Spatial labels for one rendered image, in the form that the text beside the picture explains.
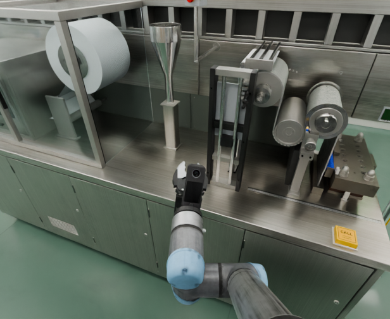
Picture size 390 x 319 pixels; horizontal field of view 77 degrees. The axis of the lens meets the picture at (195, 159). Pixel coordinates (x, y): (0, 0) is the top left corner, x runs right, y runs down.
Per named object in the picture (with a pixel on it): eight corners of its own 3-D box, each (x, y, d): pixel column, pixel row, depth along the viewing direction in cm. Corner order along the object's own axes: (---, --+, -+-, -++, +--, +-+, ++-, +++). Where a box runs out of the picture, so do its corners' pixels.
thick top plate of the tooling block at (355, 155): (330, 188, 105) (335, 177, 101) (327, 141, 135) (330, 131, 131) (373, 197, 100) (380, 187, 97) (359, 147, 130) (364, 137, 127)
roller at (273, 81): (244, 104, 103) (248, 70, 95) (254, 85, 122) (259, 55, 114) (278, 109, 99) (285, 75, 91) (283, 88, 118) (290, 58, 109)
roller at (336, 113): (305, 132, 99) (313, 106, 92) (307, 107, 118) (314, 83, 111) (337, 138, 95) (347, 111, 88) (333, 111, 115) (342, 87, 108)
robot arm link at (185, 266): (166, 292, 51) (163, 270, 46) (171, 245, 60) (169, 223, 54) (204, 293, 51) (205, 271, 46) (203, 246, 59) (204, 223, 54)
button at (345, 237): (334, 243, 91) (337, 238, 90) (333, 228, 96) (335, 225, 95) (355, 249, 89) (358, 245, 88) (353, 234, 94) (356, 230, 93)
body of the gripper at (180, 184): (174, 197, 73) (170, 230, 63) (176, 175, 68) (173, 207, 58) (199, 199, 73) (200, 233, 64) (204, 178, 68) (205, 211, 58)
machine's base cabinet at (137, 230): (6, 220, 213) (-55, 135, 162) (62, 175, 261) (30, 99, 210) (318, 350, 139) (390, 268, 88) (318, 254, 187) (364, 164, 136)
